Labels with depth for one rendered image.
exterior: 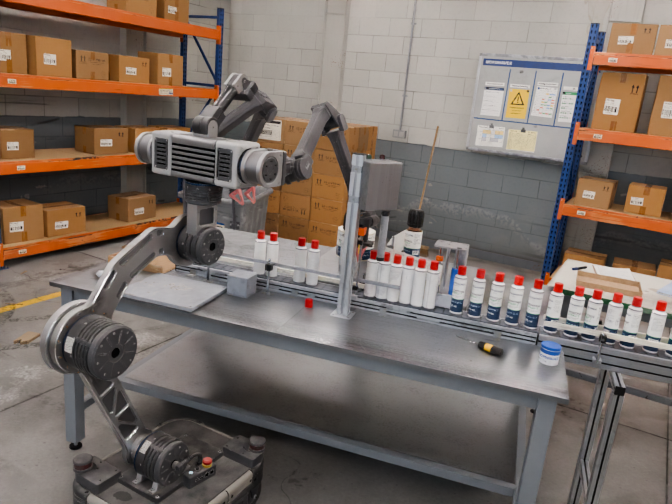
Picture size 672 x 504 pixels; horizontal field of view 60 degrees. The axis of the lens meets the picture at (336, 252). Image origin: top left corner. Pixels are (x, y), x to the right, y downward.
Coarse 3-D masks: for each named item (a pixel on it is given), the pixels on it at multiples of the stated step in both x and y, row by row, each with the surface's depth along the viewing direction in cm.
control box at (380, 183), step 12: (372, 168) 222; (384, 168) 226; (396, 168) 230; (372, 180) 224; (384, 180) 228; (396, 180) 231; (360, 192) 227; (372, 192) 226; (384, 192) 229; (396, 192) 233; (360, 204) 228; (372, 204) 227; (384, 204) 231; (396, 204) 235
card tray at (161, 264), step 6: (108, 258) 277; (156, 258) 291; (162, 258) 292; (150, 264) 270; (156, 264) 282; (162, 264) 283; (168, 264) 284; (174, 264) 285; (144, 270) 272; (150, 270) 271; (156, 270) 270; (162, 270) 269; (168, 270) 275
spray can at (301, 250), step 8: (304, 240) 256; (296, 248) 257; (304, 248) 257; (296, 256) 258; (304, 256) 258; (296, 264) 258; (304, 264) 259; (296, 272) 259; (304, 272) 260; (296, 280) 260; (304, 280) 262
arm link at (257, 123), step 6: (258, 114) 248; (264, 114) 248; (270, 114) 244; (276, 114) 247; (252, 120) 253; (258, 120) 250; (264, 120) 251; (270, 120) 248; (252, 126) 254; (258, 126) 253; (246, 132) 259; (252, 132) 256; (258, 132) 257; (246, 138) 260; (252, 138) 259
